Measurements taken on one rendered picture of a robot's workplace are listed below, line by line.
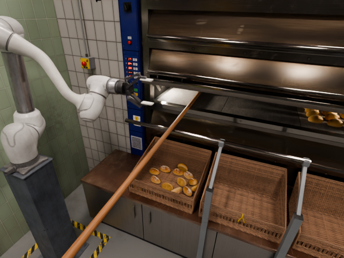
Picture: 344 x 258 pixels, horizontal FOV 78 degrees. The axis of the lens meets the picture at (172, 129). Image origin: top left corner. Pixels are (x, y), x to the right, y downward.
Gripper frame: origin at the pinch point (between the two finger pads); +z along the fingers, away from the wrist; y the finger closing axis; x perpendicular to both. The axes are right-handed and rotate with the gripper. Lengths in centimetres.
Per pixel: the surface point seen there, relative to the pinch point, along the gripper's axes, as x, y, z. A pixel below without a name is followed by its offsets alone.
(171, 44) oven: -55, -18, -10
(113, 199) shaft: 51, 29, 7
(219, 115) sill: -55, 32, 32
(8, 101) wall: 4, 24, -120
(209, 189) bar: 4, 54, 40
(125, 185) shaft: 42, 29, 7
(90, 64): -51, 3, -84
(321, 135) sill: -53, 33, 102
